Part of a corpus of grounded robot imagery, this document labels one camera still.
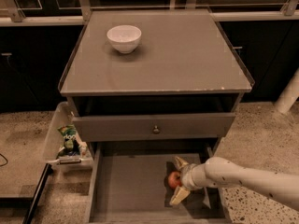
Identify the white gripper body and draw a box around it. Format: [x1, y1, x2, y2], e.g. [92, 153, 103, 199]
[180, 163, 206, 190]

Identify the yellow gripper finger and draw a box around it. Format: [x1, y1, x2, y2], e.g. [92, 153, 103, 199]
[169, 186, 191, 205]
[175, 156, 189, 171]

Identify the red apple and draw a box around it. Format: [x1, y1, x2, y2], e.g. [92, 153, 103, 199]
[167, 171, 182, 189]

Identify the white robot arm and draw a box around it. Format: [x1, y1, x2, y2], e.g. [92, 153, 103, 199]
[171, 75, 299, 211]

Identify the round metal drawer knob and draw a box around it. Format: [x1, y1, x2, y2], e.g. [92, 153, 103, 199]
[152, 126, 161, 134]

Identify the grey open middle drawer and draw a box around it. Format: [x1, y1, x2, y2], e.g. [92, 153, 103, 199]
[84, 141, 231, 224]

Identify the grey top drawer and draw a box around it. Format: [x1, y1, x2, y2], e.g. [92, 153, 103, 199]
[72, 113, 235, 142]

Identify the grey drawer cabinet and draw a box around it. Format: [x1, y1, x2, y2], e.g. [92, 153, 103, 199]
[60, 9, 254, 147]

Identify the green snack bag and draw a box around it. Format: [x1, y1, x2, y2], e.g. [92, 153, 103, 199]
[58, 124, 79, 157]

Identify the clear plastic storage bin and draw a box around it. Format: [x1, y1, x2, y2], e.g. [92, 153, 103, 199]
[42, 102, 93, 172]

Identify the white ceramic bowl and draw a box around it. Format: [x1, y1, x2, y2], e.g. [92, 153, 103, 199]
[107, 25, 142, 54]

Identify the metal window railing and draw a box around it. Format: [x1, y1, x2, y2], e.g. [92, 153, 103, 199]
[0, 0, 299, 24]

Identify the black floor cable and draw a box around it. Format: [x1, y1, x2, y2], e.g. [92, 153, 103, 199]
[0, 152, 9, 168]

